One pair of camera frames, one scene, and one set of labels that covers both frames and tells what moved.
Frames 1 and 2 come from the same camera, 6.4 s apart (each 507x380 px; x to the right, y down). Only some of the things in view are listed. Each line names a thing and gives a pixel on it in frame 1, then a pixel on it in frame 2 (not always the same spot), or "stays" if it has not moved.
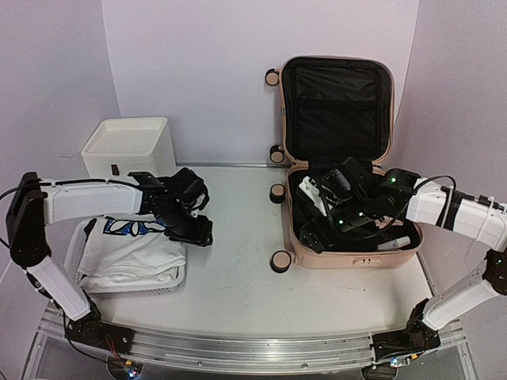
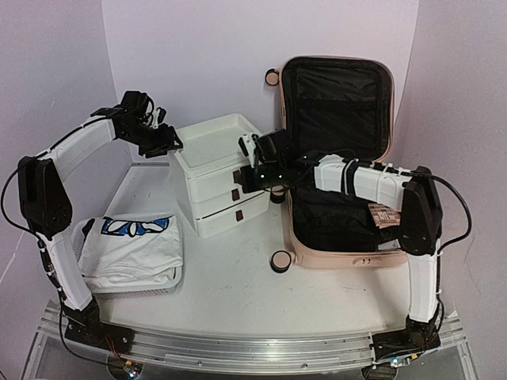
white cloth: x=128 y=251 stays
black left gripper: x=199 y=236 to x=165 y=143
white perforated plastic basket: x=124 y=256 stays
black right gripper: x=309 y=231 to x=244 y=179
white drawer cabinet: x=120 y=146 to x=209 y=153
